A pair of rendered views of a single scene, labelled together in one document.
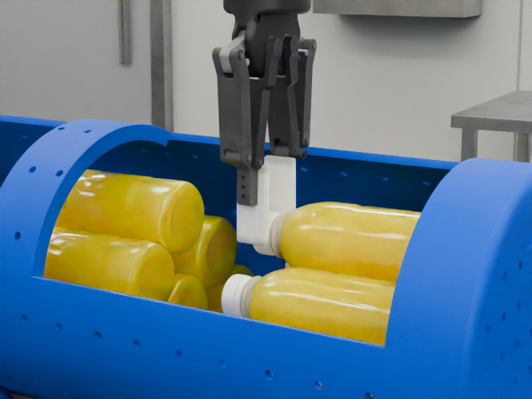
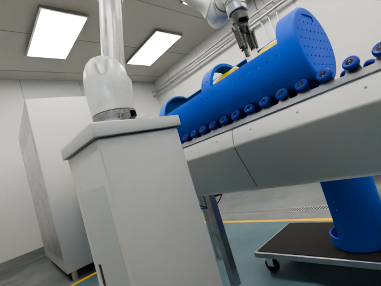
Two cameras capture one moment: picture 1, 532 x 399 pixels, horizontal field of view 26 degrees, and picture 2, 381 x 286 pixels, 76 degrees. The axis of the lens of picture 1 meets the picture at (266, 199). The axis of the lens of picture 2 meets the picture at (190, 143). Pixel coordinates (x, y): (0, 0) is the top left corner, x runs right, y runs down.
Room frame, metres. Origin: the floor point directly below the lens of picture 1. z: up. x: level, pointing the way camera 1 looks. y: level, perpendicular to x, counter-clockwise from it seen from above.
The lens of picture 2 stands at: (-0.09, 0.02, 0.82)
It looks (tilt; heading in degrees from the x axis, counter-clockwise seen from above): 5 degrees up; 19
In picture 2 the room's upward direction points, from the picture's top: 17 degrees counter-clockwise
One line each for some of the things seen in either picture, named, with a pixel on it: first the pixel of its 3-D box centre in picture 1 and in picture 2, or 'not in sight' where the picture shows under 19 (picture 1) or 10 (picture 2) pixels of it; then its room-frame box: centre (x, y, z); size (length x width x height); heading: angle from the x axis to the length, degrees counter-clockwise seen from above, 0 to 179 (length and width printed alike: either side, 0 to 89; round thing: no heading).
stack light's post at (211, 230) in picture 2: not in sight; (200, 194); (1.88, 0.72, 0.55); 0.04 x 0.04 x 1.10; 58
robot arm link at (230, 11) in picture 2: not in sight; (236, 8); (1.00, 0.00, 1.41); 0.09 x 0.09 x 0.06
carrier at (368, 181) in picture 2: not in sight; (335, 163); (1.46, -0.25, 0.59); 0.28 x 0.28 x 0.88
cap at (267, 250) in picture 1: (269, 233); not in sight; (0.99, 0.00, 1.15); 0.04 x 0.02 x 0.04; 148
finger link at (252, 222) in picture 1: (252, 204); (249, 57); (0.98, 0.01, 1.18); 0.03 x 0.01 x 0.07; 58
